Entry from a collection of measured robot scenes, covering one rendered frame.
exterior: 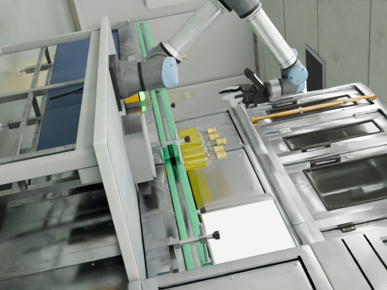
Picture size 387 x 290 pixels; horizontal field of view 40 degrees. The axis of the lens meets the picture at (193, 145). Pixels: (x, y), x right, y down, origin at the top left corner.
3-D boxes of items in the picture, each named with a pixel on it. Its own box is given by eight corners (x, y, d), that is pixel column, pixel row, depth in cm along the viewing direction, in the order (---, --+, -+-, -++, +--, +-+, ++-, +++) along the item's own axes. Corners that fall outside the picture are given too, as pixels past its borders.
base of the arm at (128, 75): (113, 67, 198) (139, 63, 198) (116, 56, 211) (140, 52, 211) (121, 105, 204) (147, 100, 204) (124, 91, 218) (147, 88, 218)
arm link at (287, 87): (299, 69, 229) (300, 88, 233) (274, 74, 228) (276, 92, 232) (306, 75, 222) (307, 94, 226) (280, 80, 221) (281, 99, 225)
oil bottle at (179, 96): (152, 109, 320) (194, 100, 321) (151, 102, 316) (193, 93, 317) (151, 103, 324) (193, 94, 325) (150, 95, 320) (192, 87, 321)
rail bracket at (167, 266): (157, 278, 173) (224, 264, 174) (148, 240, 164) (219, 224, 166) (156, 268, 177) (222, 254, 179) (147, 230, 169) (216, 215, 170)
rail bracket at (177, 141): (165, 167, 229) (193, 161, 230) (159, 134, 221) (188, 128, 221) (164, 163, 232) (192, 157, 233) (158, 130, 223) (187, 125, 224)
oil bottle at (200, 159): (166, 175, 236) (212, 166, 238) (163, 165, 233) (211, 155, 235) (164, 168, 241) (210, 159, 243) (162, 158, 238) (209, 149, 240)
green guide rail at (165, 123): (161, 145, 229) (179, 141, 229) (160, 143, 228) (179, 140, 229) (135, 24, 378) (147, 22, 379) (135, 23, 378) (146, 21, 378)
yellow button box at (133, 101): (125, 109, 258) (140, 106, 258) (122, 95, 254) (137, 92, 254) (124, 102, 264) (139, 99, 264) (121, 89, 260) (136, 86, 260)
